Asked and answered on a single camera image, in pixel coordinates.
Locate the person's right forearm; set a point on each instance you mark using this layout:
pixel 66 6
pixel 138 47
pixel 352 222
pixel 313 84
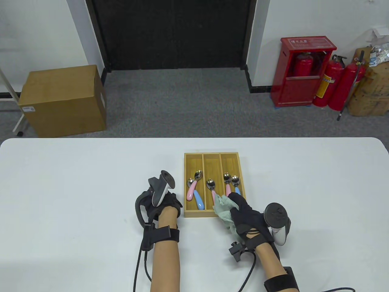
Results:
pixel 270 261

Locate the green fish scale cleaning cloth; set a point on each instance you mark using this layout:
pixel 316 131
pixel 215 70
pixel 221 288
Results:
pixel 223 213

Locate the crumpled silver foil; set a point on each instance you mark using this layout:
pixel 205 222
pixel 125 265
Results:
pixel 380 54

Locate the person's left hand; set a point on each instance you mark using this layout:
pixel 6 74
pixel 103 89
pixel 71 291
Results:
pixel 170 210

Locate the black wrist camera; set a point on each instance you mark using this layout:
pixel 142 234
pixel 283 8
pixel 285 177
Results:
pixel 237 252

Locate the red fire extinguisher cabinet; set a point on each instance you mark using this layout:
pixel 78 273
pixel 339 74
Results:
pixel 299 91

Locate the red fire extinguisher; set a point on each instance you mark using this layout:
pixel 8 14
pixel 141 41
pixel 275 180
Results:
pixel 345 91
pixel 305 65

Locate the wooden cutlery tray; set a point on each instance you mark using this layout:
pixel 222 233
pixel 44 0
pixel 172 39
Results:
pixel 212 165

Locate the pink spoon compartment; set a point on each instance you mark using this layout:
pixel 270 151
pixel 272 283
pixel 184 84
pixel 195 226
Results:
pixel 228 188
pixel 190 193

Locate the pink spoon being wiped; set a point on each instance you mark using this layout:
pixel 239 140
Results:
pixel 210 184

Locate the white wall fixture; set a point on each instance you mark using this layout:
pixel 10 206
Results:
pixel 381 32

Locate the white wheeled stand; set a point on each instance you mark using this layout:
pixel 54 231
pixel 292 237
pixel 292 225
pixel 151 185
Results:
pixel 18 121

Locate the printed worn cardboard box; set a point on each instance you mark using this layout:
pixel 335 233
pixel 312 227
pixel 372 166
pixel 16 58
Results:
pixel 373 91

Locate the black rod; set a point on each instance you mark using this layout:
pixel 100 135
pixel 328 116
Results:
pixel 342 106

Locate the person's right hand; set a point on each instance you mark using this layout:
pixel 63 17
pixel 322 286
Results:
pixel 249 225

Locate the person's left forearm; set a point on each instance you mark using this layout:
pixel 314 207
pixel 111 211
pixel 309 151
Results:
pixel 165 264

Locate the red extinguisher with yellow label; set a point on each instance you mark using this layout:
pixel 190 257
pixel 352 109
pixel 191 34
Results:
pixel 329 85

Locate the brown cardboard box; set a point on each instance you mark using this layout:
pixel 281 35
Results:
pixel 60 100

